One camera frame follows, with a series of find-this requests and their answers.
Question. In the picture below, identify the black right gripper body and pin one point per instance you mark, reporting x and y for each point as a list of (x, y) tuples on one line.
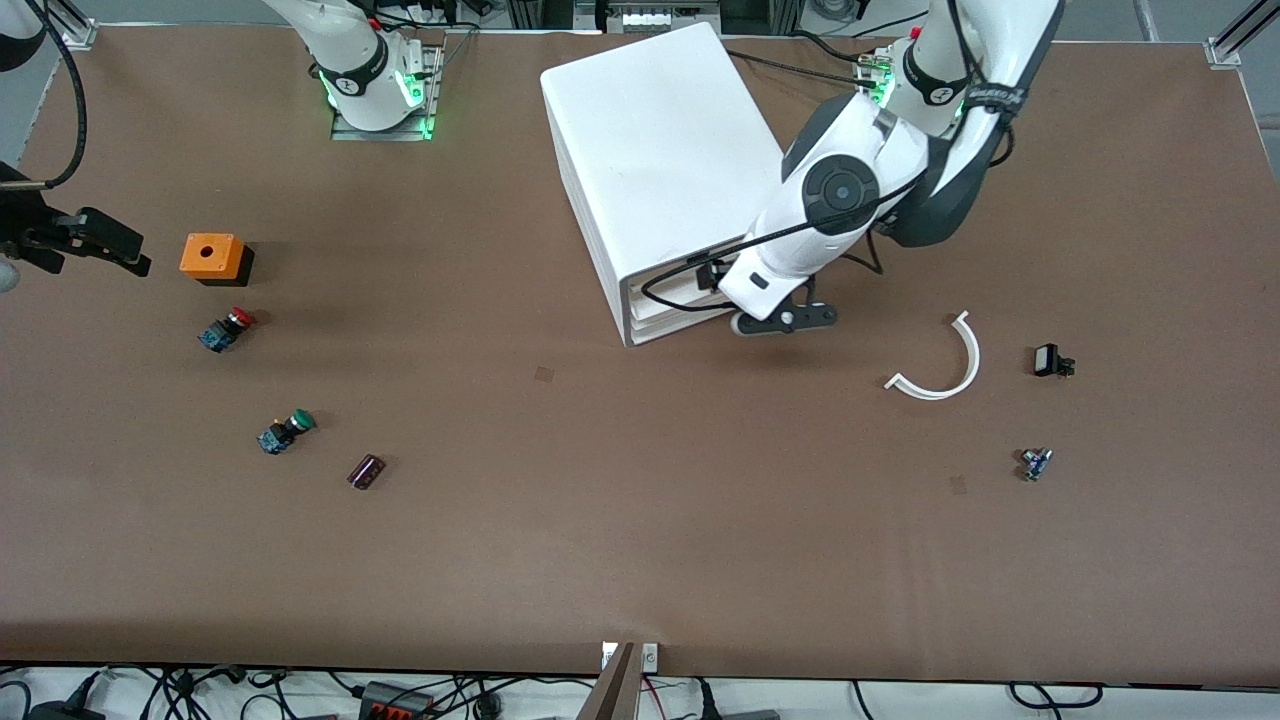
[(22, 232)]

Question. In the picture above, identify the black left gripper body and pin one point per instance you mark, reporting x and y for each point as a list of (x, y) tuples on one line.
[(712, 275)]

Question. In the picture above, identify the orange button box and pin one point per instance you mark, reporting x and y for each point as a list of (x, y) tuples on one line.
[(210, 255)]

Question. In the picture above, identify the red push button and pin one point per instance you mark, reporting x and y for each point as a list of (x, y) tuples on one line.
[(225, 330)]

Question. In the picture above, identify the green push button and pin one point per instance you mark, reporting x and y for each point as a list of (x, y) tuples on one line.
[(285, 432)]

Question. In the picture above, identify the brown table cover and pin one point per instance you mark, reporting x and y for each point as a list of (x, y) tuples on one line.
[(640, 520)]

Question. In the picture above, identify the white background device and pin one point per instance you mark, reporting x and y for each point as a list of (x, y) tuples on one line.
[(650, 18)]

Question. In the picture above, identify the white curved plastic strip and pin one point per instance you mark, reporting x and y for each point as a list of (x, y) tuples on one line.
[(975, 358)]

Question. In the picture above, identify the dark purple small block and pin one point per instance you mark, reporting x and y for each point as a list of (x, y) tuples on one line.
[(366, 472)]

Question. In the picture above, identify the small blue grey component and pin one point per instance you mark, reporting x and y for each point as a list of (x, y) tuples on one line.
[(1035, 464)]

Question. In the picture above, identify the black power adapter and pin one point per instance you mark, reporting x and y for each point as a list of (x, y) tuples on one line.
[(60, 712)]

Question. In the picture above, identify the black orange power strip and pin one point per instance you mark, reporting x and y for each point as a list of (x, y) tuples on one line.
[(395, 703)]

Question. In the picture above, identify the aluminium frame profile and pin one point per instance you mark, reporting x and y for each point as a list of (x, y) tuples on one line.
[(1225, 50), (75, 30)]

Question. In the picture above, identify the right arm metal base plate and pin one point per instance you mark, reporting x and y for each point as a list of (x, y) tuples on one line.
[(345, 134)]

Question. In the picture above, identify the small black switch part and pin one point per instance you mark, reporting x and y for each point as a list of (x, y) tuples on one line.
[(1047, 360)]

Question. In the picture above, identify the white metal bracket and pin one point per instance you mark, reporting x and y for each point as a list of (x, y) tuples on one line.
[(650, 657)]

